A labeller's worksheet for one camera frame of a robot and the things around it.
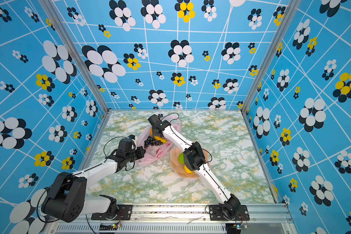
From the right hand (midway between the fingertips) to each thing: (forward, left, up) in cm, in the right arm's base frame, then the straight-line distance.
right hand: (161, 131), depth 105 cm
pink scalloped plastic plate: (-27, -13, 0) cm, 30 cm away
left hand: (-18, +7, +4) cm, 20 cm away
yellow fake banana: (-7, +1, +1) cm, 8 cm away
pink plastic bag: (-17, +3, -2) cm, 17 cm away
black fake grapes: (-10, +6, +3) cm, 12 cm away
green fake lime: (-23, -15, +4) cm, 28 cm away
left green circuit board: (-57, +22, -4) cm, 61 cm away
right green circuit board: (-56, -42, -4) cm, 70 cm away
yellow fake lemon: (-30, -18, +3) cm, 35 cm away
